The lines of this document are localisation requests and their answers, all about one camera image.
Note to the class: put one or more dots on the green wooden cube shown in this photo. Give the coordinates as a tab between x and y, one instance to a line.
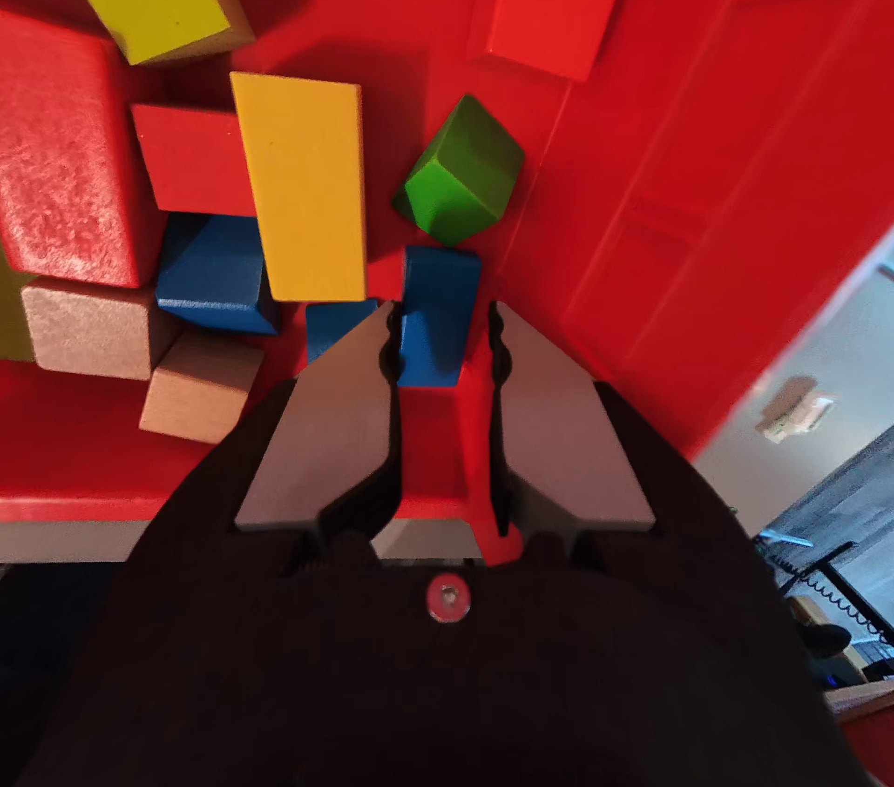
461	172

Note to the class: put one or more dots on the long yellow wooden block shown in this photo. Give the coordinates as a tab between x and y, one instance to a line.
304	186

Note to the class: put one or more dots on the red plastic bin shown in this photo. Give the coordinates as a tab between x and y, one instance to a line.
663	103

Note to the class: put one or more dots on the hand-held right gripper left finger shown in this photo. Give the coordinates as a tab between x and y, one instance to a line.
328	445

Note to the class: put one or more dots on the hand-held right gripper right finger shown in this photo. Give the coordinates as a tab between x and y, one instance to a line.
566	445

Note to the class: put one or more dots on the natural wooden cube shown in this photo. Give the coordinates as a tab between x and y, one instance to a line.
199	389

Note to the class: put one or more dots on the small red wooden block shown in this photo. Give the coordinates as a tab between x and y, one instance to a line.
195	162

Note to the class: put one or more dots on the olive green wooden block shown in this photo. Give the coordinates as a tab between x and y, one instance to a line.
12	312

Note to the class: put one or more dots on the natural wooden block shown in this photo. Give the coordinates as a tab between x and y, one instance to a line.
91	330

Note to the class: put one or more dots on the blue wooden block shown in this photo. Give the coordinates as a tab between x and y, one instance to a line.
332	326
436	312
209	270

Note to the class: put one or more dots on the small crumpled wrapper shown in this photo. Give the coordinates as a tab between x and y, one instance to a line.
793	413

